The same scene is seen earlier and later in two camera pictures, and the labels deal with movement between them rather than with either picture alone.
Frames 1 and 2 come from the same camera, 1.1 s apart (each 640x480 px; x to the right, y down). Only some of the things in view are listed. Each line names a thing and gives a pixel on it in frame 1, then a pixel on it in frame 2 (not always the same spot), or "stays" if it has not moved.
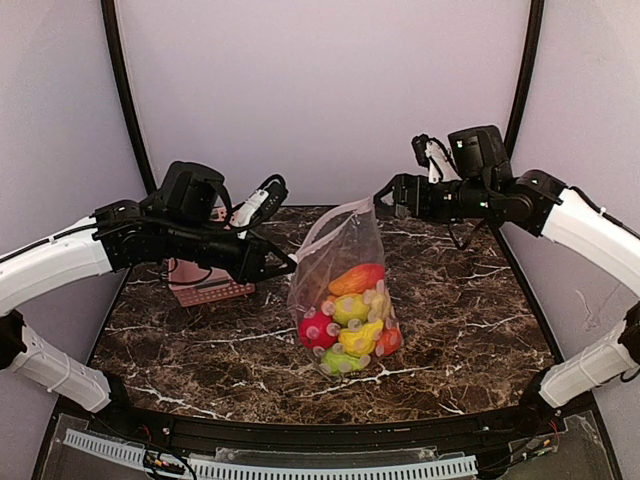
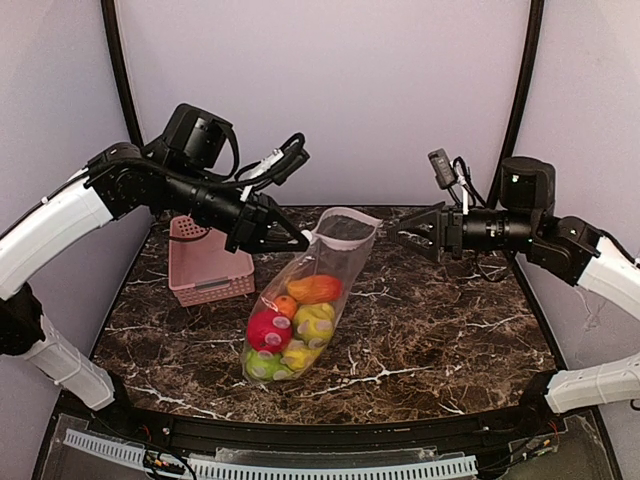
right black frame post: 526,75 stays
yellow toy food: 361,341 to 298,355
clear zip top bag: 340,293 to 295,316
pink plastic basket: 196,284 stays
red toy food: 314,332 to 268,330
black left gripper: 256,260 to 250,223
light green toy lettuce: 337,363 to 267,369
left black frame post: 114,36 stays
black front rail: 226,433 stays
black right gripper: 406,194 to 447,231
